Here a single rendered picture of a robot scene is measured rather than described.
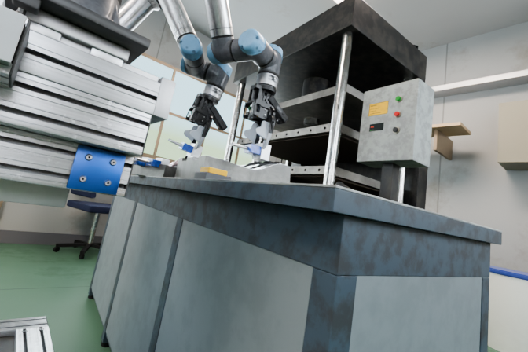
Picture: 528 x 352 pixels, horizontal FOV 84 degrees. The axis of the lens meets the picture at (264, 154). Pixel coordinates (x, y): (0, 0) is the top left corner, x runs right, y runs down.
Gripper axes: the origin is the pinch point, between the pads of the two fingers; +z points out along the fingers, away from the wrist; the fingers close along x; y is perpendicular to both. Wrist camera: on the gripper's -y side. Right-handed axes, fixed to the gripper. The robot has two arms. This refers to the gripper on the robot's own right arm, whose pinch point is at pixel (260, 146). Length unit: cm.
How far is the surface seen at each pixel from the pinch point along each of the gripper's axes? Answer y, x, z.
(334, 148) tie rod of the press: -61, -22, -17
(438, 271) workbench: -16, 50, 27
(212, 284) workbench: 16.0, 13.7, 39.9
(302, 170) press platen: -67, -51, -7
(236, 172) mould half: 1.7, -10.1, 9.3
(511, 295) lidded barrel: -244, 6, 52
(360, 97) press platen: -84, -27, -55
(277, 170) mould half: -16.6, -10.0, 4.7
